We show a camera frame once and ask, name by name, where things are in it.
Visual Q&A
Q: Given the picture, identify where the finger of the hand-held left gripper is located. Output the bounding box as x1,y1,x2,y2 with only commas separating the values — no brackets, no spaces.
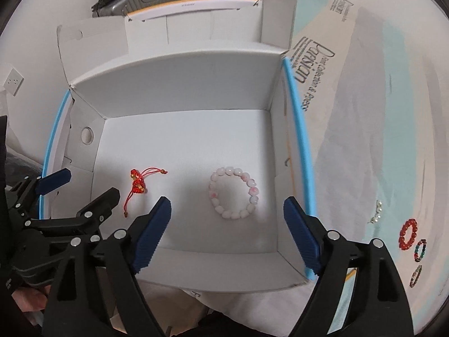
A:
5,168,72,218
24,187,120,243

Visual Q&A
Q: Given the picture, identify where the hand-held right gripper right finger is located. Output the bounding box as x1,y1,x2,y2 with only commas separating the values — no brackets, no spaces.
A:
283,197,416,337

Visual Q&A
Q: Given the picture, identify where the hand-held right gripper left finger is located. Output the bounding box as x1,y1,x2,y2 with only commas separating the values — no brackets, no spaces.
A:
42,196,172,337

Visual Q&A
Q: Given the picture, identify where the red knotted string bracelet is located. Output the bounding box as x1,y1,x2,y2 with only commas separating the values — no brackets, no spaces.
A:
123,167,168,218

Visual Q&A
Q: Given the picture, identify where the pink bead bracelet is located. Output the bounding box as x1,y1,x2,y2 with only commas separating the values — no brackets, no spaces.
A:
209,166,261,220

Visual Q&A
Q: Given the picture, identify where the cardboard box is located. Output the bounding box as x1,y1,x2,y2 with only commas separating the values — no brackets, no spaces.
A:
44,0,318,293

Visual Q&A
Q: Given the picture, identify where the red bead bracelet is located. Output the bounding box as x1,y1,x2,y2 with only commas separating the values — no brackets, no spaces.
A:
398,218,420,250

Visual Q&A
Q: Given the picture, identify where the multicolour bead bracelet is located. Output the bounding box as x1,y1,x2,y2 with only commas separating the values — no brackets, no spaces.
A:
413,239,428,262

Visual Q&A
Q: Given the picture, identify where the person's left hand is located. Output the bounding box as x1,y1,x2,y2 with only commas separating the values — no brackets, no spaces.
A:
12,286,48,315

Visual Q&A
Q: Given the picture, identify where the dark cloth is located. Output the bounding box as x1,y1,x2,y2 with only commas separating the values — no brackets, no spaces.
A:
6,149,42,183

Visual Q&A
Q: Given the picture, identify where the white wall socket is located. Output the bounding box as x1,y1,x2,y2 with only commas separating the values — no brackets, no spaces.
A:
3,64,24,96

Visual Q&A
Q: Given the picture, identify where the thin small-bead bracelet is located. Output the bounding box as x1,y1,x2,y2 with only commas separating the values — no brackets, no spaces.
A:
409,265,423,288

